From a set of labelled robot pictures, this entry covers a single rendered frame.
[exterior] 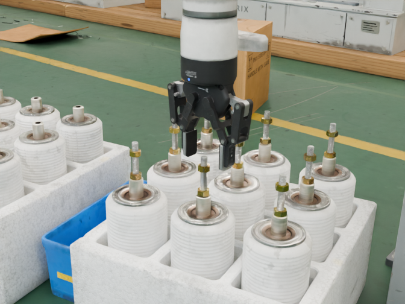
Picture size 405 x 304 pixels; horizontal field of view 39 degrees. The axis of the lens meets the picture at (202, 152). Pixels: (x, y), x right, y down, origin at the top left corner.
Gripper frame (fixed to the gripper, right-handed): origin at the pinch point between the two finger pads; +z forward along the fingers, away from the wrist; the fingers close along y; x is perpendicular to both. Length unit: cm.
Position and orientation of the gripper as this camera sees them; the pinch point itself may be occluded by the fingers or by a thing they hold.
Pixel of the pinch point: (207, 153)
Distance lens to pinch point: 81.4
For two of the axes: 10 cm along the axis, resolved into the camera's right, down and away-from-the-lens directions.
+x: 6.9, -2.7, 6.7
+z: -0.1, 9.2, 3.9
